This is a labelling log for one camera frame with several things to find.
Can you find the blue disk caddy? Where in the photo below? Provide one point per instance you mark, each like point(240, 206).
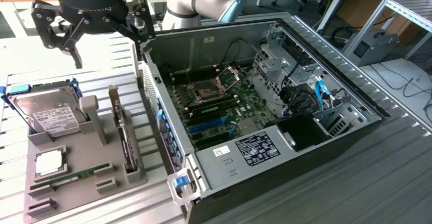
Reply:
point(20, 90)

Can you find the black plastic air duct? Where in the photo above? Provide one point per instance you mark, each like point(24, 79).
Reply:
point(303, 130)

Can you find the CPU socket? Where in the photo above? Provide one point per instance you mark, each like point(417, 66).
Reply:
point(207, 91)

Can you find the green graphics card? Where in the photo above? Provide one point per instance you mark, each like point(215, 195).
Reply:
point(127, 148)

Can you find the green motherboard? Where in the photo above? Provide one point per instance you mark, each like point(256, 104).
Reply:
point(251, 100)

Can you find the grey power supply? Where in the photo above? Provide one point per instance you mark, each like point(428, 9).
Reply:
point(219, 168)

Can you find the silver socket cover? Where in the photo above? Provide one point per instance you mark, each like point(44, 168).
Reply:
point(232, 69)

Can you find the black RAM stick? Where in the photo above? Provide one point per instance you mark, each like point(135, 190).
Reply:
point(212, 107)

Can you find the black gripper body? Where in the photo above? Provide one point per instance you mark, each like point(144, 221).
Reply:
point(91, 6)

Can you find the grey metal disk bay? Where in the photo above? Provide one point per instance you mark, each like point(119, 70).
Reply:
point(337, 123)

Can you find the grey metal drive cage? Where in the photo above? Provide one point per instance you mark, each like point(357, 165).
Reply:
point(273, 64)

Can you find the blue expansion slot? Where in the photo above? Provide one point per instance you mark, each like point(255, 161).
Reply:
point(205, 125)

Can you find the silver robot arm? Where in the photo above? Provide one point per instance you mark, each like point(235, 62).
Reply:
point(188, 4)

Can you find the green RAM stick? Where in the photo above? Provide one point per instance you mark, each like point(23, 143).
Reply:
point(73, 176)

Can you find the black grey PC case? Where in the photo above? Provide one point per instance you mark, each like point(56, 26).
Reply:
point(287, 188)

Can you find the thin metal locking lever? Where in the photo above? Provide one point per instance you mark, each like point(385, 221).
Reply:
point(188, 74)

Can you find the silver hard disk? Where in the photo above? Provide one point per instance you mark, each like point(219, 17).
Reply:
point(51, 112)

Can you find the grey parts rack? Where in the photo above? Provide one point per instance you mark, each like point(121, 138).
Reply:
point(84, 158)

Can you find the black office chair base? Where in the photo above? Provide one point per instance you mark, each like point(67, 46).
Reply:
point(301, 5)

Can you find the silver CPU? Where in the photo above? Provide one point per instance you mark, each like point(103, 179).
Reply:
point(51, 163)

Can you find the aluminium frame table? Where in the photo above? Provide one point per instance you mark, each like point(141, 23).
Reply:
point(411, 9)

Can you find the silver chipset heatsink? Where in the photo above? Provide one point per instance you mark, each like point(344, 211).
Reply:
point(248, 126)

